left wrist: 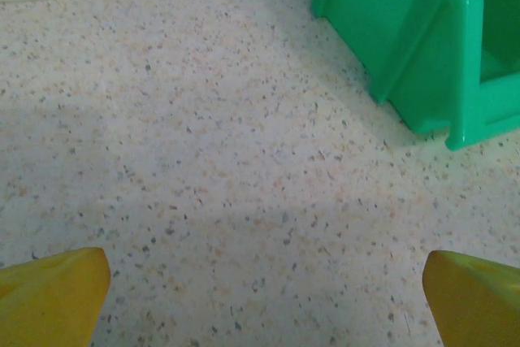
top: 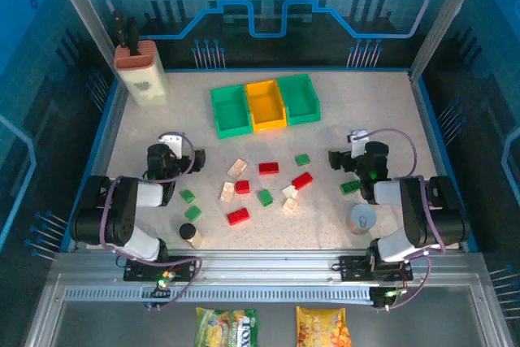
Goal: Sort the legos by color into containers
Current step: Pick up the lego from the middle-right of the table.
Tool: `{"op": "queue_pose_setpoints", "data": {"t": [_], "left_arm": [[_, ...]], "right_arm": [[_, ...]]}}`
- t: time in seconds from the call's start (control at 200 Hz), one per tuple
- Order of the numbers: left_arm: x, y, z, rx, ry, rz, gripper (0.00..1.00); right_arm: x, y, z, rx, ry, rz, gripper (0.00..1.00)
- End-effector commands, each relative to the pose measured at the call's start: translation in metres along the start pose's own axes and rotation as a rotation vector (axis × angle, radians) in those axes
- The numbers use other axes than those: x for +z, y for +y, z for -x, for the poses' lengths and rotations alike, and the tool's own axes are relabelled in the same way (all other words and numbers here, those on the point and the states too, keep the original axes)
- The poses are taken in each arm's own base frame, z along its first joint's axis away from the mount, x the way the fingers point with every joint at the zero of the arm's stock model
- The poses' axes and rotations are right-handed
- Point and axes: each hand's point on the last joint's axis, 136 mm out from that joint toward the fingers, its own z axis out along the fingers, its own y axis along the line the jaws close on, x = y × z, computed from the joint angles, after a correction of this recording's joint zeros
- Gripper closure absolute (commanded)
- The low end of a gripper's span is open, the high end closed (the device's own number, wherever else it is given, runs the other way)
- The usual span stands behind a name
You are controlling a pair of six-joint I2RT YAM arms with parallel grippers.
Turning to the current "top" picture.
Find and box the long cream lego brick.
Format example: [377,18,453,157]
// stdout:
[227,158,249,178]
[219,181,236,203]

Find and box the green plastic bin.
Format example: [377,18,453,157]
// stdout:
[276,73,322,127]
[210,85,254,140]

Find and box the yellow plastic bin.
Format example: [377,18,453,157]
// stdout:
[244,80,288,133]

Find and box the can with silver lid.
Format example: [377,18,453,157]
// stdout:
[345,203,377,236]

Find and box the spice jar with black lid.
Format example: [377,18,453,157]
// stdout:
[179,223,203,249]

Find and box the white knife block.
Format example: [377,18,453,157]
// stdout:
[113,40,170,109]

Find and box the orange snack bag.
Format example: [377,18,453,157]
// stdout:
[295,306,353,347]

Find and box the grey metal shelf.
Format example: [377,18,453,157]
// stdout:
[24,273,513,347]

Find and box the green yellow snack bag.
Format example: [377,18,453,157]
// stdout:
[194,306,260,347]

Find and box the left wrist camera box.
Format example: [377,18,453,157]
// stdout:
[158,133,184,160]

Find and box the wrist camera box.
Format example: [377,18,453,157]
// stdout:
[347,129,370,157]
[158,133,184,160]

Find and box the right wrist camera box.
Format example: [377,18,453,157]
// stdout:
[347,129,370,157]

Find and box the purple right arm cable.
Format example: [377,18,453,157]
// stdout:
[367,128,446,311]

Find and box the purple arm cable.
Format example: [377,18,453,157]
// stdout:
[99,130,204,314]
[367,128,446,311]

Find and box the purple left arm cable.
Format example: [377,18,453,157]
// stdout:
[99,130,204,314]

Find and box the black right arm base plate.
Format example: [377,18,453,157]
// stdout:
[339,255,414,283]

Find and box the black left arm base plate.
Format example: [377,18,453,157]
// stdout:
[123,255,197,283]

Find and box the aluminium mounting rail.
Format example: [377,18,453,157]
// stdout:
[52,248,487,283]

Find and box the black knife handle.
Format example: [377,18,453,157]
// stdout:
[112,9,126,48]
[125,16,142,57]

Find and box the grey slotted cable duct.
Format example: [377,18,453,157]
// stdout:
[63,284,374,304]

